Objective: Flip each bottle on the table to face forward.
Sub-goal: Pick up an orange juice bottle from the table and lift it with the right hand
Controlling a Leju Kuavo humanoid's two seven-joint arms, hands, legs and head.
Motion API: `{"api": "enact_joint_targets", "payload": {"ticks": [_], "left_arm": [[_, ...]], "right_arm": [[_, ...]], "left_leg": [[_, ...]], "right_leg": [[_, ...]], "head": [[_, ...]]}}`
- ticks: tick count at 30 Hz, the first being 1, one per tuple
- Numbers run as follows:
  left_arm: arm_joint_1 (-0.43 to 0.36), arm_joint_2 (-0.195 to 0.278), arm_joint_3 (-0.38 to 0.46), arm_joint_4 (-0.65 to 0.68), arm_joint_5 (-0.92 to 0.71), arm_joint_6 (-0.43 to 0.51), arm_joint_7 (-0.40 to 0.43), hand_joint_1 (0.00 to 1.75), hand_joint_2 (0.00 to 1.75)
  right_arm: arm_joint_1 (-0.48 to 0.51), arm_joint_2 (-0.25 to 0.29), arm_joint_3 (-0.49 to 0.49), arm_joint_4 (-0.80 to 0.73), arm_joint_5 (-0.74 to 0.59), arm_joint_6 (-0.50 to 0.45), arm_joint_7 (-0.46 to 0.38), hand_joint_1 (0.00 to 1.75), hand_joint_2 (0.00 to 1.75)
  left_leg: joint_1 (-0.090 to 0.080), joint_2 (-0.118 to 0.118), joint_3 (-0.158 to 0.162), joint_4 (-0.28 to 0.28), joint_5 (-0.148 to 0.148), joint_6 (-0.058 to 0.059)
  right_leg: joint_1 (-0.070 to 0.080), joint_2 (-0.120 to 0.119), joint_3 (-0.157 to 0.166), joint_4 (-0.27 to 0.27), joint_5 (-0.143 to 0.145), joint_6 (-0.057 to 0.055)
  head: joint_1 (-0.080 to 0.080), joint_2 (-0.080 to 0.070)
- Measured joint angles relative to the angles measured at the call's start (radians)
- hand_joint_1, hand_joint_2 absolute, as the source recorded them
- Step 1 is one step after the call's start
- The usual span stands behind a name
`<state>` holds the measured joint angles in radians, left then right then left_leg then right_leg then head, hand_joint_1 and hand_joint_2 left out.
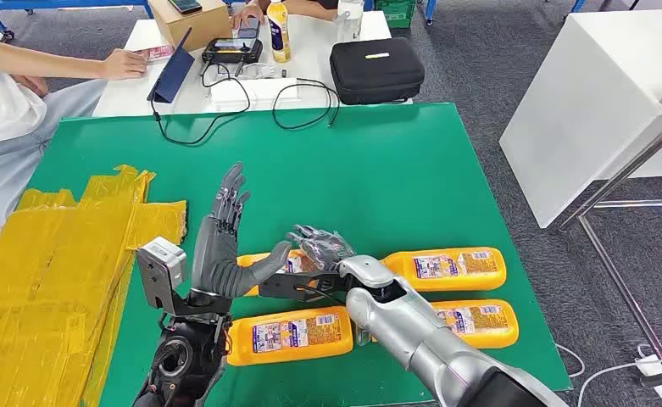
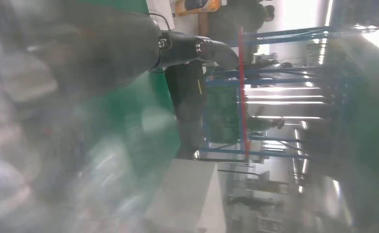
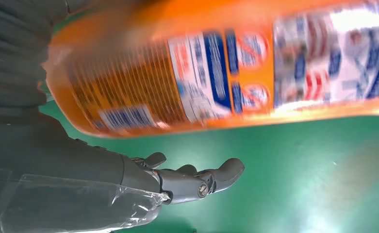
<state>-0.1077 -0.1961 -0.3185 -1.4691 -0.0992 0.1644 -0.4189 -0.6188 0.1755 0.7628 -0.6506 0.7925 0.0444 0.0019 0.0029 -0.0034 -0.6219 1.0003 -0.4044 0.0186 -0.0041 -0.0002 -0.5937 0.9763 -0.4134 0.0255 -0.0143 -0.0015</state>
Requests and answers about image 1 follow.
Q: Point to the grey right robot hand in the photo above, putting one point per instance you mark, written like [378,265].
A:
[325,250]

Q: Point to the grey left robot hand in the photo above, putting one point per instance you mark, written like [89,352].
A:
[218,264]

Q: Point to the person's left hand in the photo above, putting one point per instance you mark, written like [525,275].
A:
[123,64]

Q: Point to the person's right hand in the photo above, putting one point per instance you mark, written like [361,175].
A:
[32,84]
[247,14]

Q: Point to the grey smartphone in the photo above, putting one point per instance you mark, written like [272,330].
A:
[248,29]

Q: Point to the orange detergent bottle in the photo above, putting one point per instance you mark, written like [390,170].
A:
[398,269]
[504,331]
[302,264]
[240,342]

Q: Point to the smartphone with colourful screen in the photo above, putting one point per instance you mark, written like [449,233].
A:
[156,53]

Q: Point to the person's left forearm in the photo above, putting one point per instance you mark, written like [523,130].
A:
[38,63]

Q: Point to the person's right forearm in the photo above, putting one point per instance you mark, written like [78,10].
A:
[314,8]

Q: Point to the yellow drink bottle blue label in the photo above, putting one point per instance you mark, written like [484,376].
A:
[279,39]

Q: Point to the black handheld screen controller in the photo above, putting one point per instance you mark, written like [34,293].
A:
[232,51]

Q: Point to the dark blue tablet case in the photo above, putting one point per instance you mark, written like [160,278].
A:
[173,73]

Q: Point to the brown cardboard box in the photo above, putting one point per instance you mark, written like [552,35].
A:
[196,28]

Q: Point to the clear safety glasses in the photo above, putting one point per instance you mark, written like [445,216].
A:
[257,70]

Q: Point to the black smartphone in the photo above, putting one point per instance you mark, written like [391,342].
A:
[184,5]

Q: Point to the white flat box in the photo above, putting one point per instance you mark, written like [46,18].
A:
[257,92]

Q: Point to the white table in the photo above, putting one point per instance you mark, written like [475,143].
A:
[589,84]
[308,70]

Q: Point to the clear water jug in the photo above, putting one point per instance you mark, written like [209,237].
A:
[350,22]

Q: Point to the black zip carrying case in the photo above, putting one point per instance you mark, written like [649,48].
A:
[375,73]

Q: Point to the green plastic crate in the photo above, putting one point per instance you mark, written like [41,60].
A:
[395,14]

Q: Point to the yellow plastic sheet stack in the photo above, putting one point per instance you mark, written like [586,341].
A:
[27,281]

